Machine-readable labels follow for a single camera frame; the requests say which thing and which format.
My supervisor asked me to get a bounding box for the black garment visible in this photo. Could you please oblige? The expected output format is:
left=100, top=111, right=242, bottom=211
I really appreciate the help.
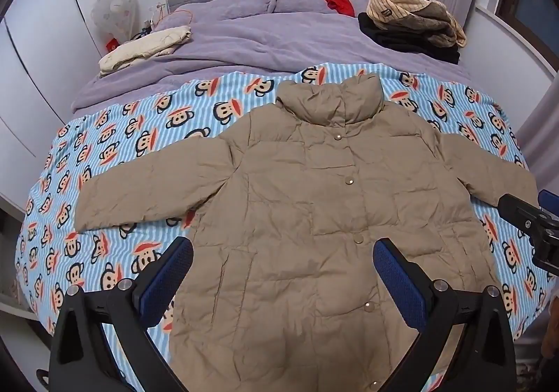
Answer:
left=357, top=12, right=462, bottom=65

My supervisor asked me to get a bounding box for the red cloth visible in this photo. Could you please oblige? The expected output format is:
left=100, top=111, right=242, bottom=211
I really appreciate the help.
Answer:
left=324, top=0, right=355, bottom=17

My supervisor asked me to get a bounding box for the brown garment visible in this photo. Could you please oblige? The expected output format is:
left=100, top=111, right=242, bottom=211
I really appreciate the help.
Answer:
left=408, top=0, right=457, bottom=44

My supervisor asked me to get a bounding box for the khaki puffer jacket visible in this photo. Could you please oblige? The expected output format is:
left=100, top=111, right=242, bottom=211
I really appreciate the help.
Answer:
left=75, top=73, right=539, bottom=392

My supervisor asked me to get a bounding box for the beige striped garment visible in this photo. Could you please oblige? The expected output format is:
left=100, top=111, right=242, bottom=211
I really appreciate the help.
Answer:
left=366, top=0, right=467, bottom=49

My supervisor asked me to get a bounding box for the folded cream cloth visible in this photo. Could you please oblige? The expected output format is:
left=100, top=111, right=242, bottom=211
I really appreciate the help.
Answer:
left=99, top=25, right=193, bottom=74

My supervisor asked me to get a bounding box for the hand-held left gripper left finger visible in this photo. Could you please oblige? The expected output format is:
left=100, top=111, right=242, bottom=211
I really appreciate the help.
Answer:
left=48, top=237, right=195, bottom=392

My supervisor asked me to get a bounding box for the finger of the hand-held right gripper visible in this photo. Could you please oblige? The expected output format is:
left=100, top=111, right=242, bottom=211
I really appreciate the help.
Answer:
left=538, top=189, right=559, bottom=213
left=498, top=194, right=559, bottom=276

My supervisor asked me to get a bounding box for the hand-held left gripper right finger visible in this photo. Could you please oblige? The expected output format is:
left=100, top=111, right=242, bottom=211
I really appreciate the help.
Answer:
left=373, top=238, right=518, bottom=392

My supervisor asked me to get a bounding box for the fan with patterned cover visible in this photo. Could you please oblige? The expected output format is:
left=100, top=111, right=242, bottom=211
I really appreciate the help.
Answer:
left=91, top=0, right=141, bottom=46

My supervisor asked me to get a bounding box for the purple duvet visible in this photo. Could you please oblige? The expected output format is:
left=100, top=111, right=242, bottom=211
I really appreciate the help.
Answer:
left=72, top=0, right=470, bottom=113

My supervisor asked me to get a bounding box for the white wardrobe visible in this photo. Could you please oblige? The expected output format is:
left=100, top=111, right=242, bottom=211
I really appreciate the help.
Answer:
left=0, top=0, right=110, bottom=209

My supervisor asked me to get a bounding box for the orange cable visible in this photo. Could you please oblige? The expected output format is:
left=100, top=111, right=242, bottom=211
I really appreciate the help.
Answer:
left=158, top=8, right=194, bottom=27

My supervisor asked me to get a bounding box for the blue striped monkey print blanket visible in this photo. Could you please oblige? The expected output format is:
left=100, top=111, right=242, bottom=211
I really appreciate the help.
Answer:
left=14, top=62, right=552, bottom=392

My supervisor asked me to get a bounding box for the purple pillow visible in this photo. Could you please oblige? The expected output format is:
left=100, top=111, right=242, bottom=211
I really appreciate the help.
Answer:
left=271, top=0, right=358, bottom=15
left=219, top=0, right=276, bottom=20

